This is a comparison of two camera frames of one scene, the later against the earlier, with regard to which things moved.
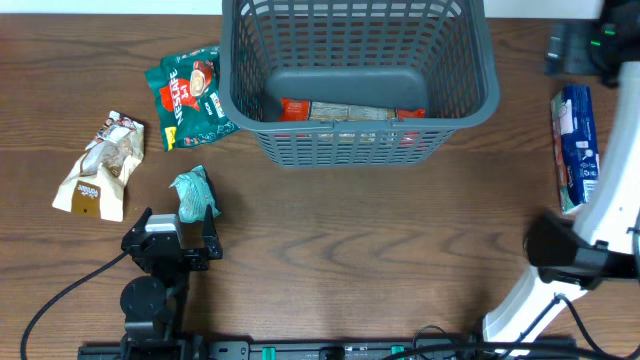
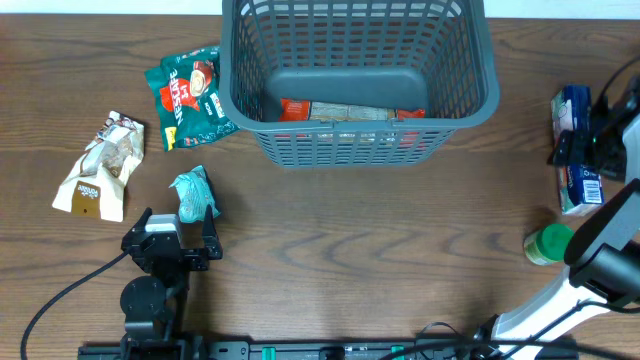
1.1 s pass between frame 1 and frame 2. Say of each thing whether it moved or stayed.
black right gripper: moved
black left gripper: stayed
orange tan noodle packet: stayed
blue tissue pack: stayed
